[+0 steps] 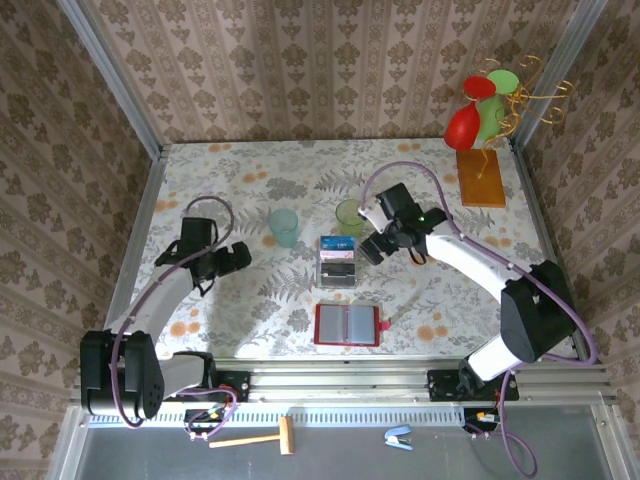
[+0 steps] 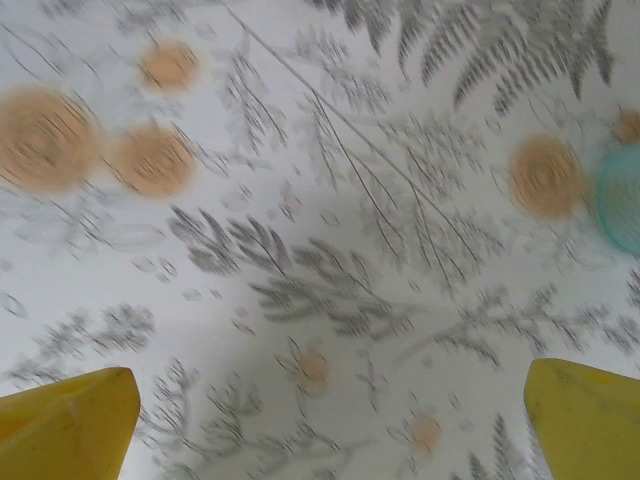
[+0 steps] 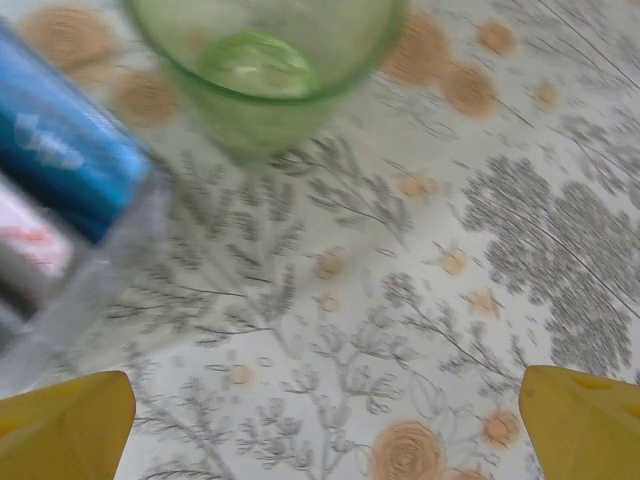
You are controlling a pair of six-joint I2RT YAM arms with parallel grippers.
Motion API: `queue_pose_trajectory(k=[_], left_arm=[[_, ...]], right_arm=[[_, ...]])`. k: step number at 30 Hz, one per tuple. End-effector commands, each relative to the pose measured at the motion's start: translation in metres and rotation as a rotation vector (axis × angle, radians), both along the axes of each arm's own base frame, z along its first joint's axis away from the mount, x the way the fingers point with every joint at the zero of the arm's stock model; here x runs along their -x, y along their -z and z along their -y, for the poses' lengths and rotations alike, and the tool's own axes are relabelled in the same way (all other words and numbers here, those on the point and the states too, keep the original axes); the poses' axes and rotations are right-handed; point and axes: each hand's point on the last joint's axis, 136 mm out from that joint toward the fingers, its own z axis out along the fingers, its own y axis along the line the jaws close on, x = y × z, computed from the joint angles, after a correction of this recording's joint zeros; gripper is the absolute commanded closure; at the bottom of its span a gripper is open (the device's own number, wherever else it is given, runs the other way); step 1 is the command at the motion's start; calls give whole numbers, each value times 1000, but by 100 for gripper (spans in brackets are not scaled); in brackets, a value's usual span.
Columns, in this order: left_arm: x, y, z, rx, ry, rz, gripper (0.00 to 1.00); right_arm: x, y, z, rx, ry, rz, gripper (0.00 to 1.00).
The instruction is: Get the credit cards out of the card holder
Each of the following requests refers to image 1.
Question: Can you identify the red leather card holder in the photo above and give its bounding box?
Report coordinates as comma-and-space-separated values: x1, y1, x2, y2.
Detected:
313, 301, 392, 347

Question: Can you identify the aluminium frame rail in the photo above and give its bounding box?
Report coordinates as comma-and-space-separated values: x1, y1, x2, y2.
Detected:
69, 355, 619, 404

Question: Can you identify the green wine glass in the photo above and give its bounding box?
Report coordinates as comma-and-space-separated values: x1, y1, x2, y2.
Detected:
475, 68, 521, 142

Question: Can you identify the aluminium side rail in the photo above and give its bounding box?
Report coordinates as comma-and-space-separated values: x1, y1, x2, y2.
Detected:
94, 149, 166, 366
509, 142, 591, 364

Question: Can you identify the wooden mallet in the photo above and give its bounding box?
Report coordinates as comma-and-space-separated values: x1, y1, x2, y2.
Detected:
208, 414, 295, 457

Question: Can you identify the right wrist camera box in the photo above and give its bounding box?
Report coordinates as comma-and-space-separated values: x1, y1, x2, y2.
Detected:
357, 182, 422, 233

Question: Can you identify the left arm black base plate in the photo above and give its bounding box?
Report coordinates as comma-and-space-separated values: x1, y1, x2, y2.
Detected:
162, 370, 251, 403

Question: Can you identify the white slotted cable duct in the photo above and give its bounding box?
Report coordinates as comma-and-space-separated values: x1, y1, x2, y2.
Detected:
87, 405, 469, 429

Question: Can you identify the green plastic cup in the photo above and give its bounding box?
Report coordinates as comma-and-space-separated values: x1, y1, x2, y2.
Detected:
333, 198, 369, 239

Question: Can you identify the red wine glass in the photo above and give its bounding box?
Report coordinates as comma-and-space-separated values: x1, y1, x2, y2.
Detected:
443, 75, 498, 151

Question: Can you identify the blue plastic cup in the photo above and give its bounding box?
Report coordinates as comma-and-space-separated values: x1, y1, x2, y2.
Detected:
267, 207, 301, 249

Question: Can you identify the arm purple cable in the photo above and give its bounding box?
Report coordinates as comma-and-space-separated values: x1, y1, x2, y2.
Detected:
360, 160, 600, 479
108, 196, 239, 442

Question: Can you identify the blue plastic card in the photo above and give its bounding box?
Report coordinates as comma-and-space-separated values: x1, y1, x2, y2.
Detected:
319, 235, 358, 251

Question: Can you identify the aluminium frame post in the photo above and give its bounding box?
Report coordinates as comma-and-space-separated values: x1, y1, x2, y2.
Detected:
508, 0, 611, 151
55, 0, 165, 160

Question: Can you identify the clear acrylic card stand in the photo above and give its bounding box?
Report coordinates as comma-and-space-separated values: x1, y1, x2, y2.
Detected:
314, 234, 360, 291

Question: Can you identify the grey metal sheet panel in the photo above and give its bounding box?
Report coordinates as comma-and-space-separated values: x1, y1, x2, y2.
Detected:
47, 399, 640, 480

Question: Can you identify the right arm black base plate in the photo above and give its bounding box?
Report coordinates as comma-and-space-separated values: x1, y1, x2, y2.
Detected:
427, 368, 520, 402

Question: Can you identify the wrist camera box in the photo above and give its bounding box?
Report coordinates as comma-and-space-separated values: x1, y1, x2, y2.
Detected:
178, 216, 217, 254
357, 182, 422, 233

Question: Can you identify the gold wire rack wooden base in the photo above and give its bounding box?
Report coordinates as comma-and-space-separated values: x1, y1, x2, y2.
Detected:
455, 54, 574, 208

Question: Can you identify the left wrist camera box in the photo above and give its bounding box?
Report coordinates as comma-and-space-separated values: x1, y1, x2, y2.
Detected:
178, 216, 217, 254

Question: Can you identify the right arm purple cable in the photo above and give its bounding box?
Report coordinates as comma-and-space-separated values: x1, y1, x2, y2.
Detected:
360, 160, 600, 479

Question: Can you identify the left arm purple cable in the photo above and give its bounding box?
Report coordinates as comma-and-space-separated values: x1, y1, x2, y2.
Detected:
108, 196, 239, 442

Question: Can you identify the blue stapler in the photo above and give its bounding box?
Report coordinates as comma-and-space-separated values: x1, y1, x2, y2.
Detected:
382, 424, 415, 452

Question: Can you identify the black VIP card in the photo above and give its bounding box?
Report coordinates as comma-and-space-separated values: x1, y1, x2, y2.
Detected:
320, 263, 357, 288

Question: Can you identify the black connector box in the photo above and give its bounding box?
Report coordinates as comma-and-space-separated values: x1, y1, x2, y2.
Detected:
462, 407, 507, 434
183, 407, 227, 434

